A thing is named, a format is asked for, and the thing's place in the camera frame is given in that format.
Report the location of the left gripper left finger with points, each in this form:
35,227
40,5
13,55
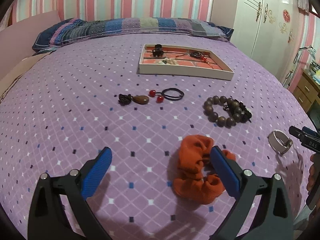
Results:
47,218

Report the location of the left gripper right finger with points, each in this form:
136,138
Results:
273,218

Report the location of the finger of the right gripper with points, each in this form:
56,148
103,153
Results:
310,132
297,133

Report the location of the orange fabric scrunchie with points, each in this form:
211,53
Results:
190,183

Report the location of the red string charm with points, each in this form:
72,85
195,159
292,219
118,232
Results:
210,64

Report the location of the black hair tie red beads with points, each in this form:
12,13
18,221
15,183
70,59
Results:
171,94

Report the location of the brown wooden pendant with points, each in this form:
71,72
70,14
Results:
125,100

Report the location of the cream flower scrunchie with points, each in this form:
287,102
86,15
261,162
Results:
167,60

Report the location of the black hair claw clip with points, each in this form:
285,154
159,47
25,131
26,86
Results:
157,51

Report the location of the white jewelry tray red lining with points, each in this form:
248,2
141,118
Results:
189,63

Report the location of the person's right hand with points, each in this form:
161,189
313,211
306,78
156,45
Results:
312,172

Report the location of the white desk lamp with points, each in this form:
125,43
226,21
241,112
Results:
290,75

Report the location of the white decorated wardrobe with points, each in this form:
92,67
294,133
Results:
264,31

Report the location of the purple diamond pattern bedspread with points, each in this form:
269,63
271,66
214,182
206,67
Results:
65,110

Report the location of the beige folded blanket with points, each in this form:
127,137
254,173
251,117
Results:
17,72

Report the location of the pink headboard cushion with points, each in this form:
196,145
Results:
17,40

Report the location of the patchwork blue purple pillow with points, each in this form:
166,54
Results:
75,30

